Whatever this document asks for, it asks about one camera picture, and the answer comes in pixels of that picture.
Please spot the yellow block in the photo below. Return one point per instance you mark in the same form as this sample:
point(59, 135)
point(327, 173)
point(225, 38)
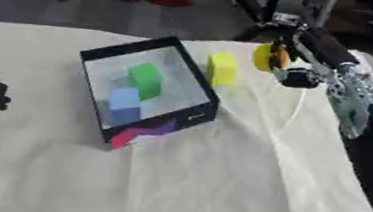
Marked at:
point(222, 69)

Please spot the black box with white inside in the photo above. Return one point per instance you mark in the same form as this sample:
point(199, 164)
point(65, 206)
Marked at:
point(194, 116)

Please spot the green block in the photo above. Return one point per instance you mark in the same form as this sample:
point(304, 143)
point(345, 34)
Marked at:
point(146, 79)

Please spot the blue block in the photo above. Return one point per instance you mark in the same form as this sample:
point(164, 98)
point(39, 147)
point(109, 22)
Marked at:
point(124, 104)

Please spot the black tripod stand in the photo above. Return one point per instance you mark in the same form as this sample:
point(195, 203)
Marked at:
point(268, 10)

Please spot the yellow round toy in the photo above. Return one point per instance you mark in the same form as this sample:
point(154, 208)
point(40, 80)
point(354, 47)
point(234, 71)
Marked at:
point(263, 57)

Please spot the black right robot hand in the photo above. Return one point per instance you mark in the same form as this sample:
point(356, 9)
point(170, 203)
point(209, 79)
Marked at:
point(327, 47)

